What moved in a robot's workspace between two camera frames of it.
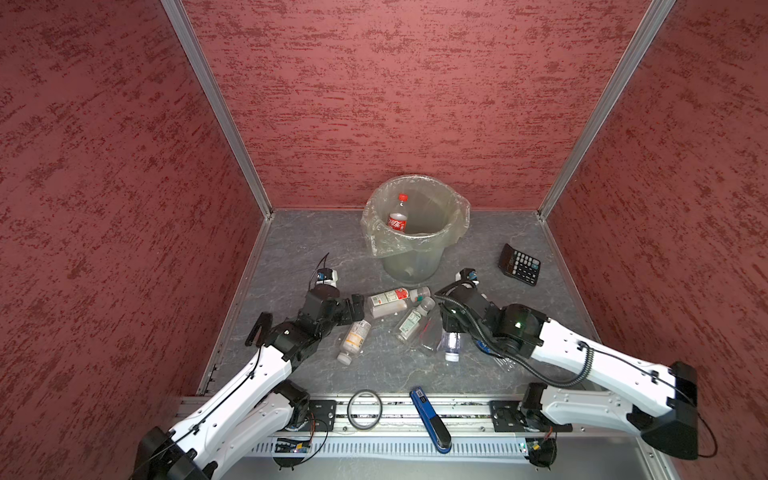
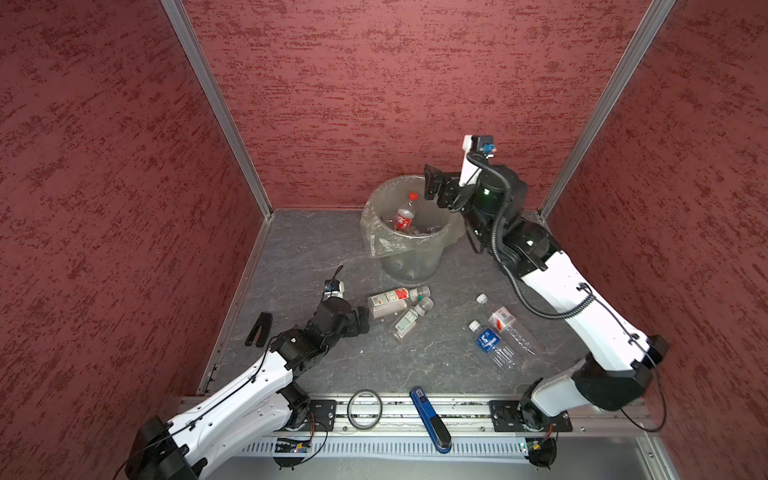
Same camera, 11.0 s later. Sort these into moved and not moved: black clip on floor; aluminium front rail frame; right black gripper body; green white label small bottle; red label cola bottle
Moved: red label cola bottle; right black gripper body
Not moved: aluminium front rail frame; black clip on floor; green white label small bottle
